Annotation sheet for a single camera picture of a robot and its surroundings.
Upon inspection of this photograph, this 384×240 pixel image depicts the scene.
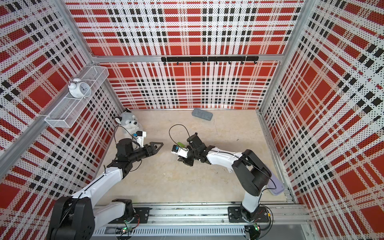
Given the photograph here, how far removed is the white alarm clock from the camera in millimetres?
699

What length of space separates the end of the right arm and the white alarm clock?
0.56 m

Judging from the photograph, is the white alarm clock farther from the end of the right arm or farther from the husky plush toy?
the end of the right arm

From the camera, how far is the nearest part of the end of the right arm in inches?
26.3

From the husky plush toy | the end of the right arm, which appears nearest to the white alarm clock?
the husky plush toy
